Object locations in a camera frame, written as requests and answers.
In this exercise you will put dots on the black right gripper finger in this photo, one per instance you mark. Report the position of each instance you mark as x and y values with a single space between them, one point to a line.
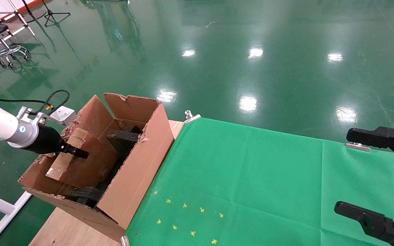
364 136
371 222

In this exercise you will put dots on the large open cardboard carton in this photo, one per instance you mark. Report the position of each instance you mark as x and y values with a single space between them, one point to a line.
139 171

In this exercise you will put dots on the small taped cardboard box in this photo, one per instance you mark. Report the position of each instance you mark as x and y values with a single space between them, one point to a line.
91 164

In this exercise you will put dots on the green table cloth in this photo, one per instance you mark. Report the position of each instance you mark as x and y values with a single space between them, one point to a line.
251 177

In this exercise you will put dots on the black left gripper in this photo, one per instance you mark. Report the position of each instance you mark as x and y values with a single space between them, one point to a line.
46 141

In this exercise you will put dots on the black curved pole stand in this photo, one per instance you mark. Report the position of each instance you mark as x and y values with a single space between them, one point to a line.
34 13

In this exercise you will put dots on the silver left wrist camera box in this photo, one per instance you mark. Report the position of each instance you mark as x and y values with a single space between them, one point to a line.
63 115

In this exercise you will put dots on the black tripod stand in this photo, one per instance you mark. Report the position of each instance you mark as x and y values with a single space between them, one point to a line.
50 13

